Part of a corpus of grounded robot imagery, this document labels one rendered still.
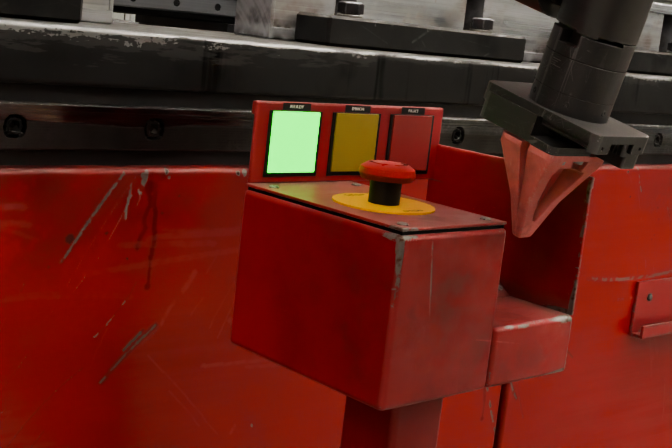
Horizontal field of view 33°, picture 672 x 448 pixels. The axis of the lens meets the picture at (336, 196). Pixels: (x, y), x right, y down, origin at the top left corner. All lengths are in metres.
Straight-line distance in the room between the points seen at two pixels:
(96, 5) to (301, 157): 0.28
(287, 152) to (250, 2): 0.36
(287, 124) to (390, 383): 0.21
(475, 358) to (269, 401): 0.34
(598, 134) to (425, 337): 0.17
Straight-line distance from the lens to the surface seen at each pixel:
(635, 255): 1.47
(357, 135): 0.88
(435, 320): 0.75
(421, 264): 0.73
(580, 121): 0.78
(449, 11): 1.32
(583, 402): 1.46
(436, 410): 0.87
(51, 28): 0.89
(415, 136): 0.93
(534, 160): 0.79
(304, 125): 0.84
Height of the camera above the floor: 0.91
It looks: 9 degrees down
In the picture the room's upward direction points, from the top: 6 degrees clockwise
